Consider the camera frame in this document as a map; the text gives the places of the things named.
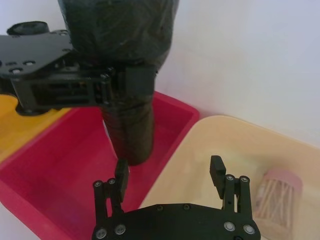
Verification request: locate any red plastic bin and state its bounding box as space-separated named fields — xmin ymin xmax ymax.
xmin=0 ymin=90 xmax=201 ymax=240

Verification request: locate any white table cloth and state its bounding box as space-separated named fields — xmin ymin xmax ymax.
xmin=0 ymin=0 xmax=320 ymax=240

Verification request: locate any black plastic-wrapped bundle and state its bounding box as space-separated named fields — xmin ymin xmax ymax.
xmin=56 ymin=0 xmax=181 ymax=166

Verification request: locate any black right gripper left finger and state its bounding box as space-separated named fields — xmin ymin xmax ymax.
xmin=91 ymin=158 xmax=130 ymax=236

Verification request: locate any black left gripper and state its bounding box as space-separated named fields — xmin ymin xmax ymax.
xmin=0 ymin=29 xmax=111 ymax=116

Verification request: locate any cream plastic bin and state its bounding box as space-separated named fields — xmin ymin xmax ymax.
xmin=141 ymin=114 xmax=320 ymax=240

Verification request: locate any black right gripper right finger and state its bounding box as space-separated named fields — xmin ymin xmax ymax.
xmin=208 ymin=155 xmax=258 ymax=236

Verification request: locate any yellow plastic bin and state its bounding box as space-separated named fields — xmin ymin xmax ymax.
xmin=0 ymin=93 xmax=74 ymax=163

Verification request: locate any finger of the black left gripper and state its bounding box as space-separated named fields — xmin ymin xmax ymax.
xmin=93 ymin=66 xmax=154 ymax=106

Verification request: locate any toothpick jar with pink lid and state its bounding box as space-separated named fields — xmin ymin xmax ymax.
xmin=253 ymin=168 xmax=305 ymax=230

